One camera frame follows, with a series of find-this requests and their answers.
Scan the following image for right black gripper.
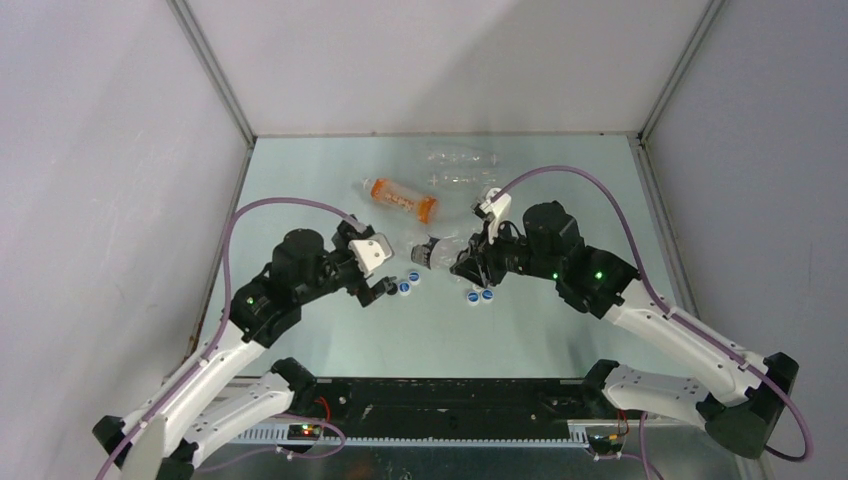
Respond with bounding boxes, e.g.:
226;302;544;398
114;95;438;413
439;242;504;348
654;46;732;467
451;217;560;288

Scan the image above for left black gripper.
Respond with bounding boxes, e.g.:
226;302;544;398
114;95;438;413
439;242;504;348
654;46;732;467
297;216;395;306

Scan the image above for small clear bottle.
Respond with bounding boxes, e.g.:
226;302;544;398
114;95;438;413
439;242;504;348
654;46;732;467
409;236;472;270

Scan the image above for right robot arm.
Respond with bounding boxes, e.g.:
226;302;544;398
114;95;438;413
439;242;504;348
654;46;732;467
450;201;799;459

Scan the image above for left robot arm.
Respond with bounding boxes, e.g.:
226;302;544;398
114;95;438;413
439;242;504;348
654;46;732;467
93;222;394;479

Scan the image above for clear bottle nearest caps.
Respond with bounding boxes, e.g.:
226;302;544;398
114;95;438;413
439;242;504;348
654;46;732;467
449;264;473;282

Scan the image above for clear bottle middle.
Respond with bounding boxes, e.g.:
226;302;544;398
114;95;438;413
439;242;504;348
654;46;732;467
426;214;483;249

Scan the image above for orange labelled bottle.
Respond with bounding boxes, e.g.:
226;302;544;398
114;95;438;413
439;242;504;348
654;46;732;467
362;177;440;225

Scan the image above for clear bottle second row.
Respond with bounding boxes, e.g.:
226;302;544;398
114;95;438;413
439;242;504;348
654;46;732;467
427;169;498;189

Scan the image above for clear bottle far top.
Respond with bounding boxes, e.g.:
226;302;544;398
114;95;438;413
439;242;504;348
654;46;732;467
427;148;498;168

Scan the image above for blue cap left lower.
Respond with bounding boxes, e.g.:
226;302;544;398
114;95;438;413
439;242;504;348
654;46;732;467
397;281;412;296

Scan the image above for blue cap right lower-left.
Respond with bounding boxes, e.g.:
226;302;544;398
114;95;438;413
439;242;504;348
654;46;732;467
465;291;480;306

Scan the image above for blue cap right lower-right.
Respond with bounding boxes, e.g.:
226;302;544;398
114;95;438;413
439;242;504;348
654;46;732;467
480;289;494;304

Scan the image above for left electronics board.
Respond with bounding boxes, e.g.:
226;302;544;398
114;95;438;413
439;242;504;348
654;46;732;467
286;423;323;442

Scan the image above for electronics board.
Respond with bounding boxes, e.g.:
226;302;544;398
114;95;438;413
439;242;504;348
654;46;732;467
587;433;627;461
286;423;323;442

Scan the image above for right electronics board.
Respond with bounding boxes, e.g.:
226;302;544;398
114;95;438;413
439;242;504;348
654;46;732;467
587;433;627;461

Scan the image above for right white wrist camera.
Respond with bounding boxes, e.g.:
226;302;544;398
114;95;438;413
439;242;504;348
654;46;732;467
472;187;512;244

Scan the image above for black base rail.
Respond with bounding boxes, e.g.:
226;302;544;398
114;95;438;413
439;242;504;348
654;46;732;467
288;377;619;441

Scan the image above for white cable duct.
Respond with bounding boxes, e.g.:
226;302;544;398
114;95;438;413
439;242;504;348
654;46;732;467
231;423;591;450

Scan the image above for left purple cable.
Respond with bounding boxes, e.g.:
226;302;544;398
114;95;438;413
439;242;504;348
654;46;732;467
95;197;362;480

